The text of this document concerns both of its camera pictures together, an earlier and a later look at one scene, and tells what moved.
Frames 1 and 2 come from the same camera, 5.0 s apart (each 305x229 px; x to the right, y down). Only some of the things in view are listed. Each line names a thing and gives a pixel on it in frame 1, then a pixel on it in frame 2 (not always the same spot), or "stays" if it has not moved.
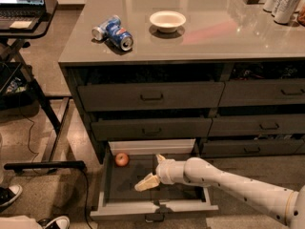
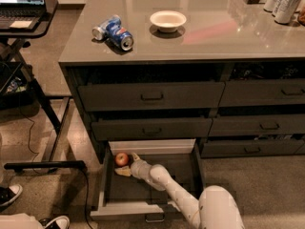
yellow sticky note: [20, 24] stays
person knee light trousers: [18, 222] stays
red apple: [121, 159] stays
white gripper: [162, 171] → [138, 168]
